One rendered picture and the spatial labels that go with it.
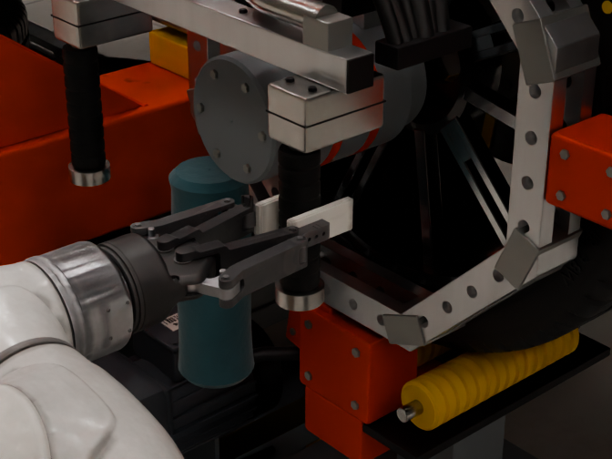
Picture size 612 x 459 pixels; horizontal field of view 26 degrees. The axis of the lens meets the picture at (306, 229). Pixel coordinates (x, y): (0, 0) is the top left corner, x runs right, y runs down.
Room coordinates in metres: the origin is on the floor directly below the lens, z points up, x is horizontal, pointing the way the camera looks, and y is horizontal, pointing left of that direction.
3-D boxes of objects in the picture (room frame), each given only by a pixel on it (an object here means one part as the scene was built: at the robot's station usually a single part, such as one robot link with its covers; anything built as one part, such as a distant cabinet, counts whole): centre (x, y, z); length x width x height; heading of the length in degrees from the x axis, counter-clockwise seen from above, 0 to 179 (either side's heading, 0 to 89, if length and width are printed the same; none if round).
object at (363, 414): (1.33, -0.09, 0.48); 0.16 x 0.12 x 0.17; 131
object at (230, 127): (1.26, -0.01, 0.85); 0.21 x 0.14 x 0.14; 131
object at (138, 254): (0.92, 0.12, 0.83); 0.09 x 0.08 x 0.07; 131
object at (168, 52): (1.82, 0.13, 0.70); 0.14 x 0.14 x 0.05; 41
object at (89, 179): (1.28, 0.23, 0.83); 0.04 x 0.04 x 0.16
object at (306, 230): (0.98, 0.00, 0.83); 0.05 x 0.03 x 0.01; 131
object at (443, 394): (1.28, -0.21, 0.51); 0.29 x 0.06 x 0.06; 131
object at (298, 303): (1.02, 0.01, 0.83); 0.04 x 0.04 x 0.16
